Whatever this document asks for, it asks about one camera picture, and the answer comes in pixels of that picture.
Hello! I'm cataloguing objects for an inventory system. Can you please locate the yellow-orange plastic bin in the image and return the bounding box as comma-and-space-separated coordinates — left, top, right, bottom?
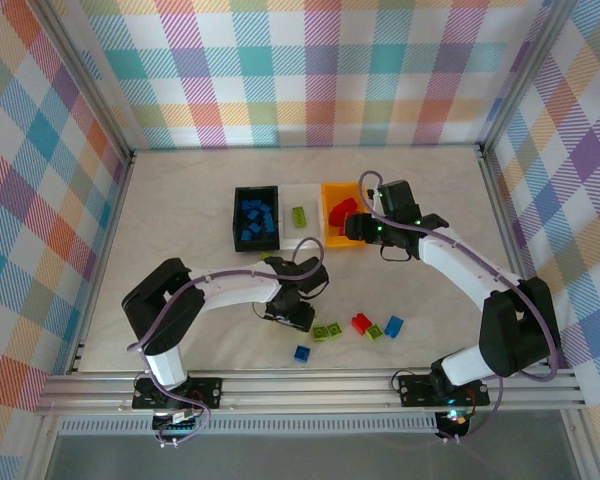
321, 180, 369, 249

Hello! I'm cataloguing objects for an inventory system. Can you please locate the clear plastic bin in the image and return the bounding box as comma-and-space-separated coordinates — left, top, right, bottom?
278, 183, 327, 250

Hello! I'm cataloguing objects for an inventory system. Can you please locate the black plastic bin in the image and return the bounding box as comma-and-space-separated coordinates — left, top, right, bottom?
232, 185, 284, 253

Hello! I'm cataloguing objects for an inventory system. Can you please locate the black controller board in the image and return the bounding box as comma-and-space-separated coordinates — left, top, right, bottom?
435, 408, 470, 440
152, 413, 201, 437

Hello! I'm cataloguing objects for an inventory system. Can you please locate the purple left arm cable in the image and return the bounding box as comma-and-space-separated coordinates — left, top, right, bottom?
127, 237, 329, 449

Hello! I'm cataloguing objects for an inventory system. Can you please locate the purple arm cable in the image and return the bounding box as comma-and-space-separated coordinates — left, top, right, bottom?
358, 170, 561, 444
127, 237, 329, 449

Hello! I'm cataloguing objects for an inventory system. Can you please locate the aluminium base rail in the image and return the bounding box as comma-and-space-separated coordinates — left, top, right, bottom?
34, 367, 589, 416

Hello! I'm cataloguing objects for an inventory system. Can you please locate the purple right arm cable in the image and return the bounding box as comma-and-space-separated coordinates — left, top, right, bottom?
358, 170, 561, 444

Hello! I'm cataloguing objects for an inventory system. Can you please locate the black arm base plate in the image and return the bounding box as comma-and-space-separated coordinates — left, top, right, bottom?
132, 377, 224, 410
397, 372, 491, 407

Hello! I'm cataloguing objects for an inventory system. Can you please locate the grey slotted cable duct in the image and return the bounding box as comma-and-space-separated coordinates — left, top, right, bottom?
57, 418, 441, 436

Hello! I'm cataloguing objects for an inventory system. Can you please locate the aluminium side rail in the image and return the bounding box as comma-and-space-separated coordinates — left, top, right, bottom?
477, 144, 556, 369
67, 152, 139, 376

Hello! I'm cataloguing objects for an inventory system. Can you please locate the aluminium frame post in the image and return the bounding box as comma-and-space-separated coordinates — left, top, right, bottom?
32, 0, 136, 166
477, 0, 576, 156

